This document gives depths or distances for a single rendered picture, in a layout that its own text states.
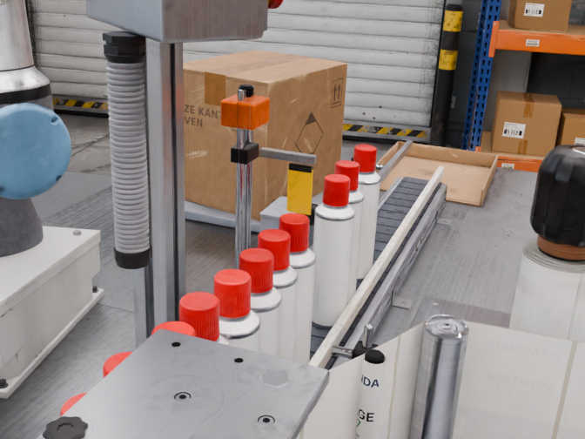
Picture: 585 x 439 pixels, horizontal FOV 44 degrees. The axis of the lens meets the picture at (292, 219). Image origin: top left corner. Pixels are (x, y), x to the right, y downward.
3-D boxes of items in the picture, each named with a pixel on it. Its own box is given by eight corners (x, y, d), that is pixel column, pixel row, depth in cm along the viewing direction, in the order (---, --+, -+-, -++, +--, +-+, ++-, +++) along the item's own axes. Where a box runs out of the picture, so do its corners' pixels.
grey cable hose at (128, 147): (139, 273, 65) (130, 37, 58) (106, 266, 66) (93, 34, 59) (159, 259, 68) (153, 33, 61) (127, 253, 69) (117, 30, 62)
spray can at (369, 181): (366, 284, 109) (379, 154, 101) (333, 278, 110) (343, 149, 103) (375, 271, 113) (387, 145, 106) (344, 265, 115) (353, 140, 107)
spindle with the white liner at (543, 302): (575, 429, 78) (635, 168, 67) (491, 408, 81) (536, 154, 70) (576, 386, 86) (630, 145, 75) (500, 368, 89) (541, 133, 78)
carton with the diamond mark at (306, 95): (264, 223, 138) (268, 82, 128) (168, 196, 149) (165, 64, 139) (339, 184, 162) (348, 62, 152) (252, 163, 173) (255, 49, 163)
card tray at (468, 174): (480, 206, 158) (483, 189, 156) (366, 188, 166) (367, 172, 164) (495, 170, 184) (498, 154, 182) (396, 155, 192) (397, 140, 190)
